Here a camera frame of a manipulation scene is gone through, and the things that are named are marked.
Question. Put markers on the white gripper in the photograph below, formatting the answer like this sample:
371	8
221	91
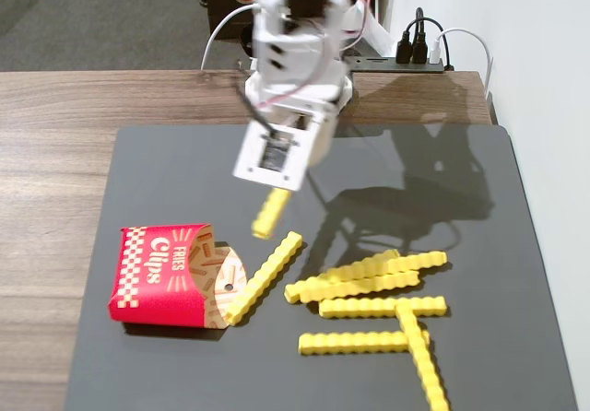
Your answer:
321	144

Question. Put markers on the yellow crinkle fry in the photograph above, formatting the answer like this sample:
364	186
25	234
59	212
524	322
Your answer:
265	277
345	342
369	284
269	213
359	307
426	365
364	263
424	261

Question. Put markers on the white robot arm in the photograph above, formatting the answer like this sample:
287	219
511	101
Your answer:
286	47

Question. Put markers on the black power strip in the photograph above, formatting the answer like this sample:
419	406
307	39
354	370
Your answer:
382	63

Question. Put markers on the red fries carton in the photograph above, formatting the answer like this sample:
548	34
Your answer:
156	282

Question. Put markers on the black textured mat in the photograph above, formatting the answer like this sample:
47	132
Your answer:
184	374

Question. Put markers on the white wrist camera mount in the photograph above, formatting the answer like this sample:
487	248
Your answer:
258	162

